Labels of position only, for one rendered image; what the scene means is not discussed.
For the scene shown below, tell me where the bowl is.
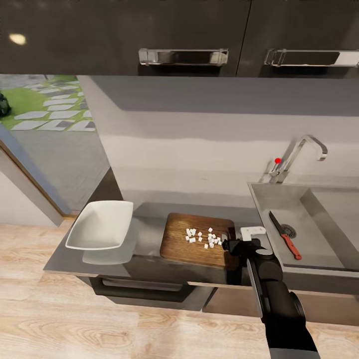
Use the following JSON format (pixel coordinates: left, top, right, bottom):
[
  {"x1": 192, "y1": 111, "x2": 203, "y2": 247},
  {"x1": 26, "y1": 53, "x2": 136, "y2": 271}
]
[{"x1": 65, "y1": 200, "x2": 134, "y2": 250}]

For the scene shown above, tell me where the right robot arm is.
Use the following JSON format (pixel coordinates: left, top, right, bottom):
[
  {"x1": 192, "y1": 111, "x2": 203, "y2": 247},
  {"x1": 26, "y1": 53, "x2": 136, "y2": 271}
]
[{"x1": 225, "y1": 226, "x2": 321, "y2": 359}]

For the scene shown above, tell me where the cutting board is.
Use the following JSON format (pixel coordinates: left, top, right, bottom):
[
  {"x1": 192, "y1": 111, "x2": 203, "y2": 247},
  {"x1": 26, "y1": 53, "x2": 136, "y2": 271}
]
[{"x1": 160, "y1": 213, "x2": 239, "y2": 269}]

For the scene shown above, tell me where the parer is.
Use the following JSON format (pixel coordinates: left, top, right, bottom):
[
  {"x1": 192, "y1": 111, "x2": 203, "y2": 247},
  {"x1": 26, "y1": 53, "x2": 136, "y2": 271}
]
[{"x1": 270, "y1": 212, "x2": 302, "y2": 260}]

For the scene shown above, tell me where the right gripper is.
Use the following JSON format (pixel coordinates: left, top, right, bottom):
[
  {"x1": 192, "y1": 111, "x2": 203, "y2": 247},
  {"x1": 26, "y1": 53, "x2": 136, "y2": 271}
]
[{"x1": 225, "y1": 239, "x2": 261, "y2": 258}]

